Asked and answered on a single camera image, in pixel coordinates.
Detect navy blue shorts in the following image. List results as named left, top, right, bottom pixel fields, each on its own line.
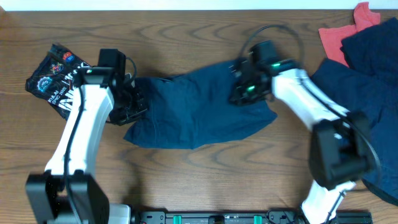
left=124, top=60, right=277, bottom=149

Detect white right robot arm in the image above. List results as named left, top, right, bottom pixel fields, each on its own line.
left=229, top=58, right=379, bottom=223

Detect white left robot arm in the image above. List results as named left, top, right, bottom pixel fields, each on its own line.
left=25, top=67, right=139, bottom=223

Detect black printed folded t-shirt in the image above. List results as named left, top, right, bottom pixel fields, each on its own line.
left=25, top=44, right=90, bottom=119

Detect red cloth garment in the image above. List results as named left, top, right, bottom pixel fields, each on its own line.
left=318, top=2, right=381, bottom=67

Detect dark navy garment pile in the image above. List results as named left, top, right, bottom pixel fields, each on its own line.
left=312, top=17, right=397, bottom=205

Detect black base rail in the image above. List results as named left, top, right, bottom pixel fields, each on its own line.
left=133, top=210, right=373, bottom=224

